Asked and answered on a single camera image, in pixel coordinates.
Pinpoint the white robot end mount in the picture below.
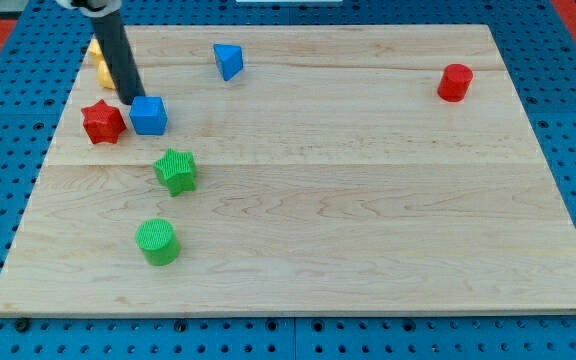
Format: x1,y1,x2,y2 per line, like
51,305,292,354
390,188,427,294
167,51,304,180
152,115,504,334
55,0,122,17

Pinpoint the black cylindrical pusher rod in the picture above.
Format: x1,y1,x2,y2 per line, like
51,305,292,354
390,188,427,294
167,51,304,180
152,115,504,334
89,4,145,105

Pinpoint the blue triangle block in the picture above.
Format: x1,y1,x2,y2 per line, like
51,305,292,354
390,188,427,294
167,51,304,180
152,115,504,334
213,44,244,81

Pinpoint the yellow heart block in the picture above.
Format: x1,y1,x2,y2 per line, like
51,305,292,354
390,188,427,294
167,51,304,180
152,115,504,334
87,38,115,90

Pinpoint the blue cube block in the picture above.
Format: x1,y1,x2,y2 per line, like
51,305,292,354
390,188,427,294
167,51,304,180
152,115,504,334
129,96,168,136

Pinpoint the red star block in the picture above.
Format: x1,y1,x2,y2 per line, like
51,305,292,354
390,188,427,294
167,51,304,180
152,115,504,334
81,99,127,144

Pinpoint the green star block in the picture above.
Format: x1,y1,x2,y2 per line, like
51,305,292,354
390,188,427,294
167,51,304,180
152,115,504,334
153,148,197,197

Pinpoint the green cylinder block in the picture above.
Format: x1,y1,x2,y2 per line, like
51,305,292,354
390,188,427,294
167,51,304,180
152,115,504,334
135,218,181,266

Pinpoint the wooden board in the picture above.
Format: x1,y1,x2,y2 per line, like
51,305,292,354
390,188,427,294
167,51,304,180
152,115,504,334
0,25,576,319

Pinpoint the red cylinder block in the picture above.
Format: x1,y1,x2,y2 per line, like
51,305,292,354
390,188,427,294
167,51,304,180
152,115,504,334
437,63,474,102

